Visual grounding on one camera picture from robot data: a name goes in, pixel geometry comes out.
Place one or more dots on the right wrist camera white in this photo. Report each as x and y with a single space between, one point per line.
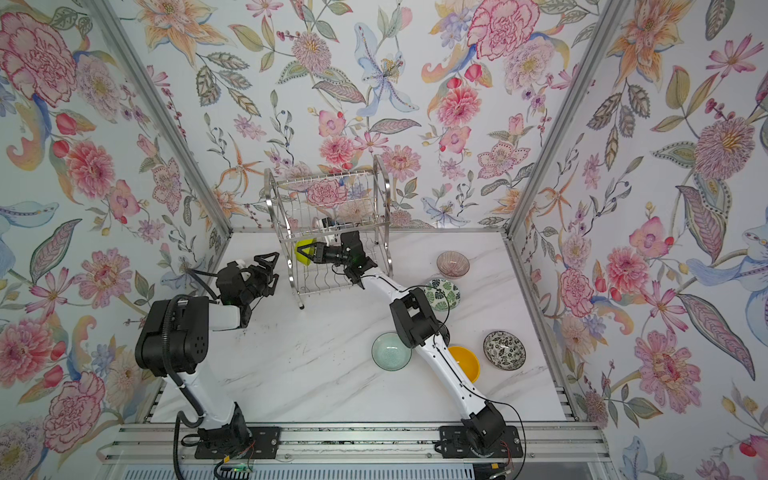
330 224

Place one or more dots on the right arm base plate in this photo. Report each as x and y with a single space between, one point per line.
456 442

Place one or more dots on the green leaf pattern bowl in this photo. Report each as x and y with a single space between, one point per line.
442 294

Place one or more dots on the black white floral bowl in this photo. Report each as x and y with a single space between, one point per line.
504 350

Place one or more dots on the lime green bowl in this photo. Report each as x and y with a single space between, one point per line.
305 251

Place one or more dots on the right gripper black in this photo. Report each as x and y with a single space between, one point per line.
322 254

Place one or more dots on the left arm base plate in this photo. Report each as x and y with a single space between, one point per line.
258 443

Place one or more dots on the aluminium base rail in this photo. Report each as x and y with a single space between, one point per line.
414 442

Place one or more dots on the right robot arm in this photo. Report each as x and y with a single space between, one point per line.
418 329

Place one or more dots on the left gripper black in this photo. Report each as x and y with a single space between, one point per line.
264 279

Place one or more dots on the steel wire dish rack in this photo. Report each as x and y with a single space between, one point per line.
319 219

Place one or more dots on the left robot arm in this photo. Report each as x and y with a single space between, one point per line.
175 339

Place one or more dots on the pink striped bowl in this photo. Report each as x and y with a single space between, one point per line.
453 264

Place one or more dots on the yellow bowl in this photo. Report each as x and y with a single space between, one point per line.
467 361

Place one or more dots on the pale teal glass bowl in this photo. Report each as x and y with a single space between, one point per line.
389 353

